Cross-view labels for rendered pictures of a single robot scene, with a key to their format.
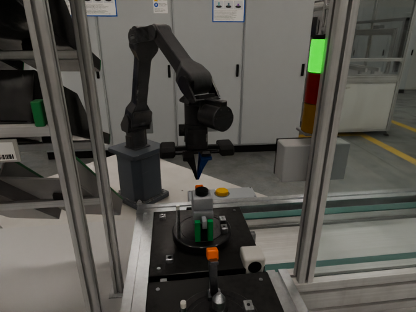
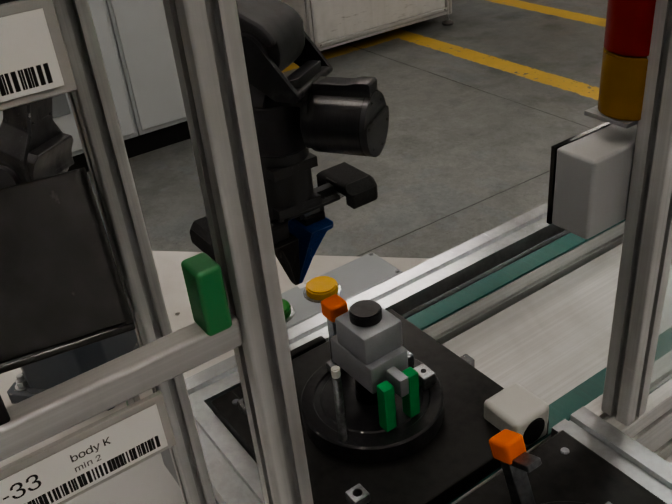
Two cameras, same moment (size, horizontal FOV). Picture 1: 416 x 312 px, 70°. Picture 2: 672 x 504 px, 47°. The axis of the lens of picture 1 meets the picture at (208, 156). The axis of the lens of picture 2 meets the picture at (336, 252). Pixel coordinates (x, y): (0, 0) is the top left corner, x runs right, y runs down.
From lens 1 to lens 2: 30 cm
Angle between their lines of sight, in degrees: 24
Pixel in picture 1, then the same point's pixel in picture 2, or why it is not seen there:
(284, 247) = (523, 362)
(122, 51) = not seen: outside the picture
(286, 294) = (620, 458)
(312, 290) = (645, 426)
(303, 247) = (633, 355)
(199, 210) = (377, 359)
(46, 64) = (232, 157)
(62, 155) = (266, 381)
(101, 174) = not seen: hidden behind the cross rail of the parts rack
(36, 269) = not seen: outside the picture
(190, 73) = (262, 23)
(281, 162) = (586, 198)
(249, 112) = (141, 43)
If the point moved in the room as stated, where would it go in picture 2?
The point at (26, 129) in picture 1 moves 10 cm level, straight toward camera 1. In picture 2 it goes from (184, 354) to (403, 427)
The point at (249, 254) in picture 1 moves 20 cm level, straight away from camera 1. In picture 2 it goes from (515, 409) to (427, 296)
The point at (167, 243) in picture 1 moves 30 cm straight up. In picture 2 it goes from (315, 463) to (272, 169)
